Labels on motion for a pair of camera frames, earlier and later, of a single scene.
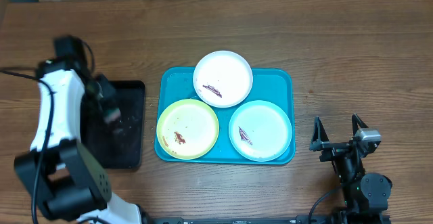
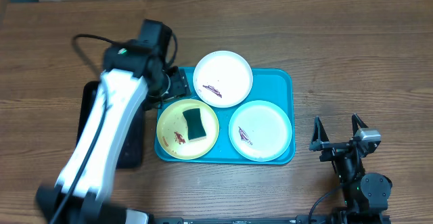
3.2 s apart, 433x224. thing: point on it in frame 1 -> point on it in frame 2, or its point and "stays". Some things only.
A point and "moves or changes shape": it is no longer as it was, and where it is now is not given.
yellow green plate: x=187 y=129 stays
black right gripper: x=321 y=141 stays
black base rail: x=246 y=220 stays
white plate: x=222 y=79 stays
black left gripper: x=109 y=91 -> x=180 y=84
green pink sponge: x=111 y=115 moves or changes shape
